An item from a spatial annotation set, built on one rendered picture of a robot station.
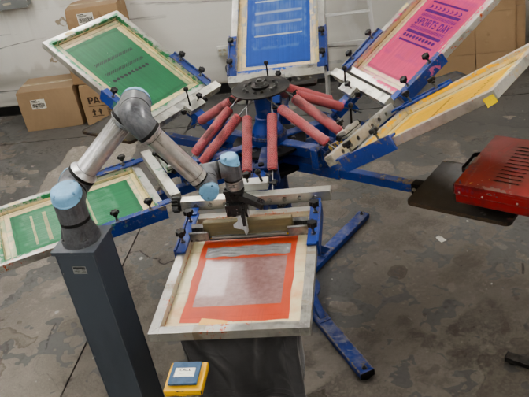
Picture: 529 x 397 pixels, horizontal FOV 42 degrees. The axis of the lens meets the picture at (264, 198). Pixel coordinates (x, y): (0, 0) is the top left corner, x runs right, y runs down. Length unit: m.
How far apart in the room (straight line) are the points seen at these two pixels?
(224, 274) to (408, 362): 1.27
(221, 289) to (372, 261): 1.79
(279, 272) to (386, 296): 1.43
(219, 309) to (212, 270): 0.25
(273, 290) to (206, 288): 0.27
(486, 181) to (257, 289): 1.01
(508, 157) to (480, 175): 0.19
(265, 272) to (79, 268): 0.72
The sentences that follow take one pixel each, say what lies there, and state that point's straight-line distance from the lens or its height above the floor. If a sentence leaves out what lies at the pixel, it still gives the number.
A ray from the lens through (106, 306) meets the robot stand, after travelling 2.83.
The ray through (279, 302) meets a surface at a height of 0.96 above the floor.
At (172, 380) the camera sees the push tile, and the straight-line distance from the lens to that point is 2.35.
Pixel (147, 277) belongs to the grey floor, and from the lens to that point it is 4.56.
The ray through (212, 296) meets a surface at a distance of 2.67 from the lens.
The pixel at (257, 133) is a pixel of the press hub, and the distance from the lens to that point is 3.54.
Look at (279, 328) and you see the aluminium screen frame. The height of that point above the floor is 0.99.
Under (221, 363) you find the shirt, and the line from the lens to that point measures 2.69.
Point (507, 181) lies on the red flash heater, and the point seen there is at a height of 1.10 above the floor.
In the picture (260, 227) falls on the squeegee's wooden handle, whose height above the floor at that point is 1.02.
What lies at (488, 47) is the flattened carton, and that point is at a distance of 6.87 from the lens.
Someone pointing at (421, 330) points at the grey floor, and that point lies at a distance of 3.82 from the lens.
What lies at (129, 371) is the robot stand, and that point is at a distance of 3.05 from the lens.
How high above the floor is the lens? 2.57
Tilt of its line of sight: 30 degrees down
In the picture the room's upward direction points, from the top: 10 degrees counter-clockwise
